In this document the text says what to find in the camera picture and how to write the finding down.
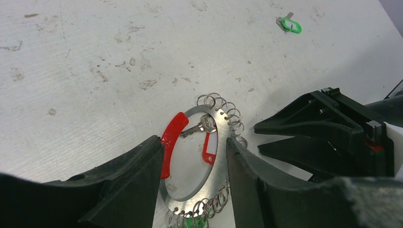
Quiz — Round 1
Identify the key with red tag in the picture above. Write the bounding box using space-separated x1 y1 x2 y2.
179 114 219 165

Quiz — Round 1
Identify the metal keyring with red grip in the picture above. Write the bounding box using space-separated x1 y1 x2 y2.
159 93 248 228

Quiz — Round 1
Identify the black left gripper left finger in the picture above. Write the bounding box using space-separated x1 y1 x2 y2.
0 135 164 228

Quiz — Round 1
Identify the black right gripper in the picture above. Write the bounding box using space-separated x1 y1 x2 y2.
253 88 395 181

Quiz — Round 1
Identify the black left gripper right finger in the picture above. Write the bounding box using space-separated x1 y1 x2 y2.
226 138 403 228

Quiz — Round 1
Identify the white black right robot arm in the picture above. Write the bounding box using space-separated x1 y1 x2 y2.
254 87 403 183

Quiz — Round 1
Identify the key with green tag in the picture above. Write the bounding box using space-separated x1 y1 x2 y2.
276 12 302 34
184 217 209 228

